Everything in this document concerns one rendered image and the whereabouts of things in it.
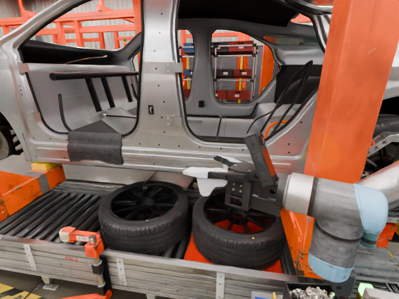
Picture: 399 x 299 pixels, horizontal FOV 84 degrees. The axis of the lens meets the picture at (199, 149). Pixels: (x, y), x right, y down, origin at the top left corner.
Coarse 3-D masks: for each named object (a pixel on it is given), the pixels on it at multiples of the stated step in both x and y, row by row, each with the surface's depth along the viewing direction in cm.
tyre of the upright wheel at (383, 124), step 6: (378, 120) 128; (384, 120) 126; (390, 120) 124; (396, 120) 122; (378, 126) 124; (384, 126) 123; (390, 126) 123; (396, 126) 122; (378, 132) 125; (372, 138) 126; (396, 210) 138
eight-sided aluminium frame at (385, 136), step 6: (384, 132) 121; (390, 132) 120; (396, 132) 120; (378, 138) 122; (384, 138) 118; (390, 138) 117; (396, 138) 116; (378, 144) 119; (384, 144) 119; (372, 150) 121; (390, 216) 132; (396, 216) 132; (396, 222) 132
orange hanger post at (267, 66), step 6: (264, 48) 318; (264, 54) 321; (270, 54) 320; (264, 60) 323; (270, 60) 322; (264, 66) 326; (270, 66) 325; (264, 72) 329; (270, 72) 328; (264, 78) 332; (270, 78) 330; (264, 84) 334
